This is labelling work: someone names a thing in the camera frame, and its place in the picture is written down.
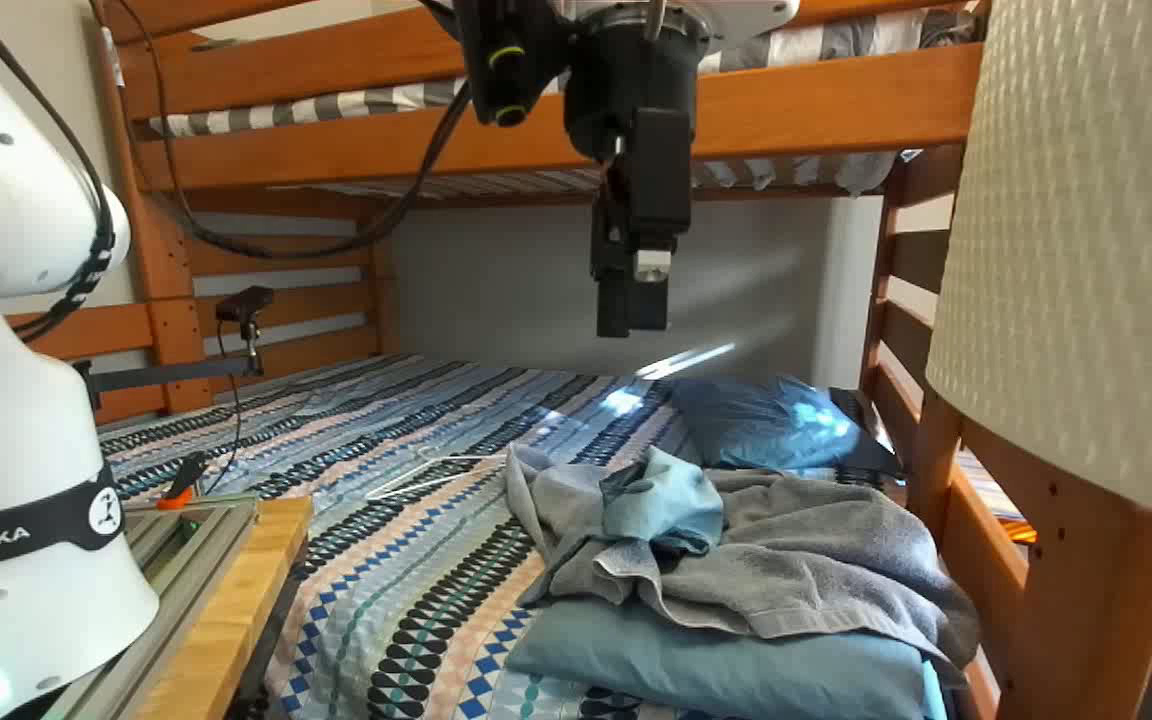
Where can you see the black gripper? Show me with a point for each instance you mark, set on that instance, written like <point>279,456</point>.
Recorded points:
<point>630,106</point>

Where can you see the light blue pillowcase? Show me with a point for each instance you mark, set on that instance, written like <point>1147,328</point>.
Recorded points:
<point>607,533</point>

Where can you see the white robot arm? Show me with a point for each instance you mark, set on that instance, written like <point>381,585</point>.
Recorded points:
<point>71,585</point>

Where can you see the grey towel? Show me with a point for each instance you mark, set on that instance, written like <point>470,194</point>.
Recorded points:
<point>812,558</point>

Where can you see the teal pillow under towel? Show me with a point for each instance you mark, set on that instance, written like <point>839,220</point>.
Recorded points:
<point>804,677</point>

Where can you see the striped upper bunk mattress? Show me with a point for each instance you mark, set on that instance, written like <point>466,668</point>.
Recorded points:
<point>789,44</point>

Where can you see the blue pillow at headboard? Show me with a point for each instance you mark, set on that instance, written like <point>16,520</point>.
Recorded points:
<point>782,424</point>

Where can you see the beige lampshade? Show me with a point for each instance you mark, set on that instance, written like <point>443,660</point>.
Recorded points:
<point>1045,305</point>

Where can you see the striped patterned bedspread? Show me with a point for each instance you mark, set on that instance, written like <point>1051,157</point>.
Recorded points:
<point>415,577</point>

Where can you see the wooden mounting board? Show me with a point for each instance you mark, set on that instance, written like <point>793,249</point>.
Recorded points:
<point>227,568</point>

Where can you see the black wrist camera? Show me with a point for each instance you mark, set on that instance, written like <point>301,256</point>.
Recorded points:
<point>511,52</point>

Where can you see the black camera on stand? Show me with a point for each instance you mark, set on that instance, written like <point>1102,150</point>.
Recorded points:
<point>247,360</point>

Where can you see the wooden bunk bed frame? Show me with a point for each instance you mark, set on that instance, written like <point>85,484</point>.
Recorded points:
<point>1058,566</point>

